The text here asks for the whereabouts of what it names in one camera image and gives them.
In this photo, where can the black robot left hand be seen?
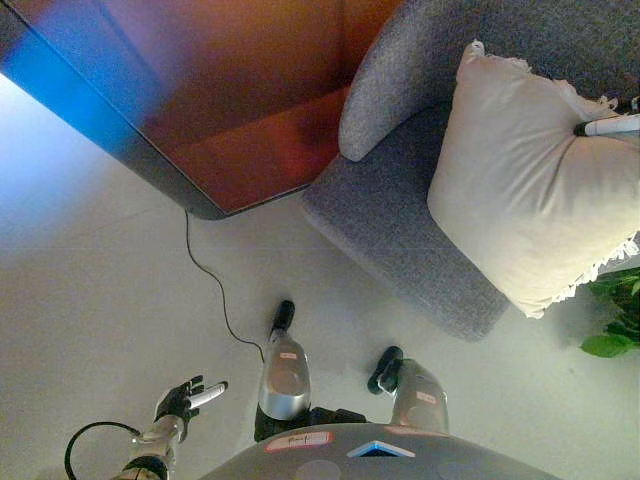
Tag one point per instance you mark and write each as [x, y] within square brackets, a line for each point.
[175, 400]

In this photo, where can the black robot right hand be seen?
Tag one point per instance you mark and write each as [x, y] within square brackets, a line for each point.
[610, 125]

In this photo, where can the white fringed pillow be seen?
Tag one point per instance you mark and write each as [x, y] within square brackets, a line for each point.
[515, 190]

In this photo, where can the grey robot torso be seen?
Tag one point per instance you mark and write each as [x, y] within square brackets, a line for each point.
[350, 460]

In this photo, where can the green leafy houseplant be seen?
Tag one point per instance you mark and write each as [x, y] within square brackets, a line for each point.
[607, 345]

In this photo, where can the silver robot right leg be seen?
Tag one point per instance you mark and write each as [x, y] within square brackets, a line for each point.
[420, 395]

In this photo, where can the grey fabric armchair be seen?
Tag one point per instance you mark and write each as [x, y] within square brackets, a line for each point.
[380, 210]

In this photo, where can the brown glossy wooden cabinet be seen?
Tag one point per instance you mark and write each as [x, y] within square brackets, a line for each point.
[225, 100]

